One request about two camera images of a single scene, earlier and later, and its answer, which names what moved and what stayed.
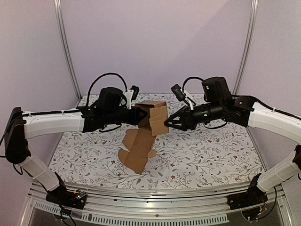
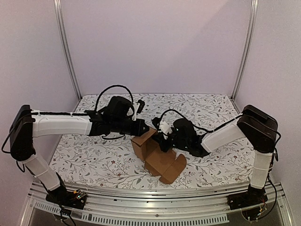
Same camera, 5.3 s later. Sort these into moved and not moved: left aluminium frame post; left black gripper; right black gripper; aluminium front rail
Moved: left black gripper; right black gripper
Not moved: aluminium front rail; left aluminium frame post
